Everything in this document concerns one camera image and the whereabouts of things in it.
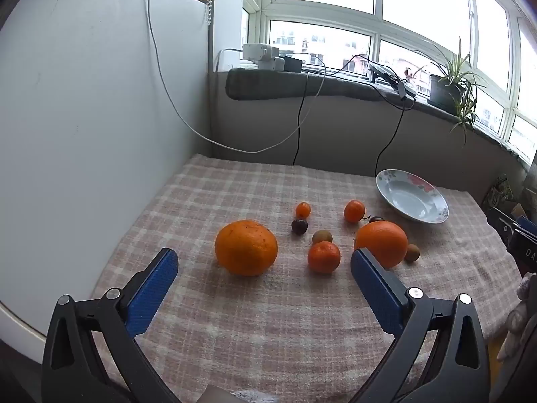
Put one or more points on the green snack packets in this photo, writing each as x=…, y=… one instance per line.
x=499, y=189

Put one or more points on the white cabinet panel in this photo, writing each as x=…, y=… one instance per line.
x=92, y=134

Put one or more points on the small orange kumquat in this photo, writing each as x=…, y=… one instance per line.
x=303, y=210

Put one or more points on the large orange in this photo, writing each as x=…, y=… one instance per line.
x=384, y=241
x=246, y=247

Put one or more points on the white power adapter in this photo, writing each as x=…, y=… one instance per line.
x=256, y=51

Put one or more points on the black box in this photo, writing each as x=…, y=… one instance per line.
x=291, y=64

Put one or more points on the grey tilted device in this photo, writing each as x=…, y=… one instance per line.
x=379, y=71

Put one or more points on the white plug block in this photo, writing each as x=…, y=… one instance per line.
x=270, y=65

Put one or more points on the white floral plate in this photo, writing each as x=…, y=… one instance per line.
x=413, y=197

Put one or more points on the pink checked tablecloth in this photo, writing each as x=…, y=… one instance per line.
x=251, y=323

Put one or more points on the person's right hand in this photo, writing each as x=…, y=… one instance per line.
x=522, y=315

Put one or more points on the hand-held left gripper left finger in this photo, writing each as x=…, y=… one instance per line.
x=153, y=289

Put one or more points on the small brown kiwi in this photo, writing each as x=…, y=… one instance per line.
x=413, y=253
x=322, y=236

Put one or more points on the dark purple plum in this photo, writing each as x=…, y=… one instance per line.
x=375, y=219
x=299, y=226

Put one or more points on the potted spider plant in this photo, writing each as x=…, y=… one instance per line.
x=447, y=90

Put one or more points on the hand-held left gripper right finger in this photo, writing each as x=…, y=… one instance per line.
x=377, y=289

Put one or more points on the brown cardboard box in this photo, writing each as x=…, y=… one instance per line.
x=519, y=210

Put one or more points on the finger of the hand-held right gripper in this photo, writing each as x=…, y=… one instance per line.
x=501, y=224

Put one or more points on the white window frame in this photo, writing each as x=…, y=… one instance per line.
x=377, y=23

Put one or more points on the small black adapter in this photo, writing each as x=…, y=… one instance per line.
x=402, y=89

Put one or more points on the tangerine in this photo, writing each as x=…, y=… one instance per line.
x=324, y=257
x=354, y=211

